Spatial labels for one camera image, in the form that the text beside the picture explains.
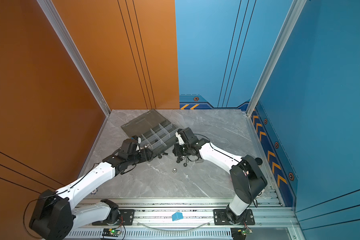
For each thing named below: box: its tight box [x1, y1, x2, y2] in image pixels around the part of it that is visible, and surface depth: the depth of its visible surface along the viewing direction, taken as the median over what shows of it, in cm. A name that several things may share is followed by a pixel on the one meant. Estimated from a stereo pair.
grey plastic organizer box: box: [120, 109, 178, 156], surface depth 110 cm
